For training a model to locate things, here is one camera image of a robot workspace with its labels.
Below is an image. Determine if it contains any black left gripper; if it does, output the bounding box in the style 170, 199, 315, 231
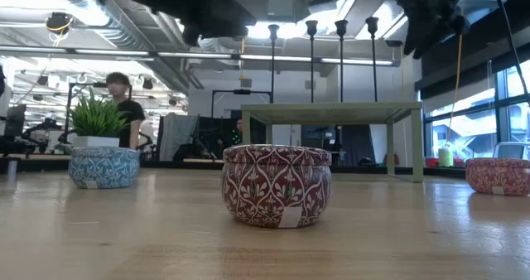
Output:
181, 0, 258, 46

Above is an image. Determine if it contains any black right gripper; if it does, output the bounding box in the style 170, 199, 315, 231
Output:
397, 0, 473, 60

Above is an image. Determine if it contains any black candlestick holder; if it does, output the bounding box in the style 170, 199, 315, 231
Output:
267, 23, 280, 104
364, 16, 380, 104
334, 19, 349, 104
305, 19, 319, 104

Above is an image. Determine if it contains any pink patterned tin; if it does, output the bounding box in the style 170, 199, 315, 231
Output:
465, 157, 530, 197

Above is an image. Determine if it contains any dark red patterned tin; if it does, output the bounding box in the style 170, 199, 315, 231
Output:
220, 143, 333, 229

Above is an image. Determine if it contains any light blue patterned tin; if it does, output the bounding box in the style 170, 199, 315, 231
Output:
67, 146, 142, 190

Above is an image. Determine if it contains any pale green candle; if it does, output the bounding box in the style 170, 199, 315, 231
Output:
437, 147, 455, 168

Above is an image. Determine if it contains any grey ceiling box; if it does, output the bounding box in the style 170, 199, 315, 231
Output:
267, 0, 295, 17

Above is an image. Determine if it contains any green perforated metal riser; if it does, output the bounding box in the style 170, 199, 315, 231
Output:
240, 101, 424, 184

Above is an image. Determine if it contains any long ceiling light tube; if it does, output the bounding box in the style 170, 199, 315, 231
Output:
11, 46, 402, 68

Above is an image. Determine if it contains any person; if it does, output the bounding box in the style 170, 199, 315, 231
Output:
229, 117, 246, 147
104, 71, 147, 150

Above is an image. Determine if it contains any grey hanging cloth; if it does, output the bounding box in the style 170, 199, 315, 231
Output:
158, 113, 200, 162

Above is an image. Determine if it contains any white office chair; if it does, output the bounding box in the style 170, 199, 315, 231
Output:
491, 141, 530, 162

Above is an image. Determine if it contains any green plant in white pot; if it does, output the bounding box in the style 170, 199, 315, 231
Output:
68, 88, 130, 149

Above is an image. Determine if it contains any yellow hanging cord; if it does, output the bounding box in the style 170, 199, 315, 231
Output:
445, 33, 463, 145

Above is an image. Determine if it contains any black camera stand frame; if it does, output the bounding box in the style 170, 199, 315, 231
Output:
210, 88, 274, 119

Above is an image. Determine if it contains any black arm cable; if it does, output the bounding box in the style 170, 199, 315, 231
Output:
489, 0, 530, 97

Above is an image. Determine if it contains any silver spiral air duct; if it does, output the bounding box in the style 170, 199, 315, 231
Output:
45, 0, 206, 91

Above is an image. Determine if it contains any black rig frame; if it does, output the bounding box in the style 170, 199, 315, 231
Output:
64, 82, 134, 145

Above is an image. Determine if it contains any black aluminium table frame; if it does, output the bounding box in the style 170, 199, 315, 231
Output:
0, 157, 530, 181

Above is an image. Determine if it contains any black yellow cord reel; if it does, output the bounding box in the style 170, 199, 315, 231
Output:
44, 11, 75, 36

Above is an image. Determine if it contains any grey metal post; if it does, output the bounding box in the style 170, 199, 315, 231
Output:
6, 157, 20, 181

